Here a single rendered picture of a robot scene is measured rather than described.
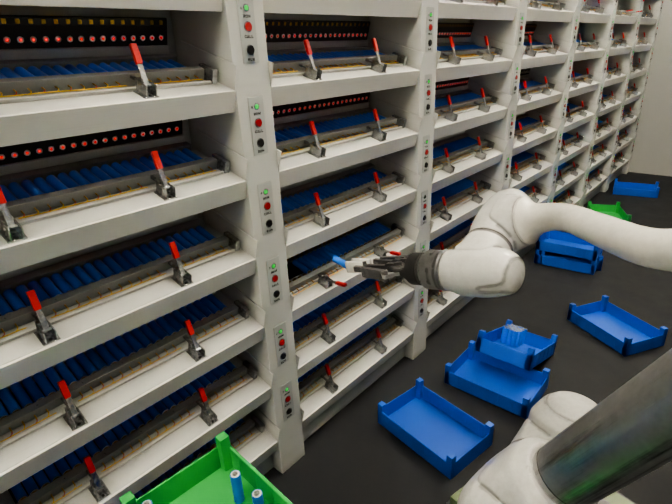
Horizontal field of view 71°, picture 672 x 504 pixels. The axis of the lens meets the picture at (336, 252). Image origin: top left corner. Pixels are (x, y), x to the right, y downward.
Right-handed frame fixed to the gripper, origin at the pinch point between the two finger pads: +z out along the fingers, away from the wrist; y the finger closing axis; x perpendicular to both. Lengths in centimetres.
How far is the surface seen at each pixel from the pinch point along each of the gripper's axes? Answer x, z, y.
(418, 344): 53, 27, -51
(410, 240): 8, 18, -46
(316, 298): 9.2, 15.8, 3.4
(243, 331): 8.0, 16.9, 27.5
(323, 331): 23.0, 22.7, -2.0
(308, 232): -10.1, 12.5, 3.5
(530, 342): 63, -3, -85
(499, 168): -3, 16, -118
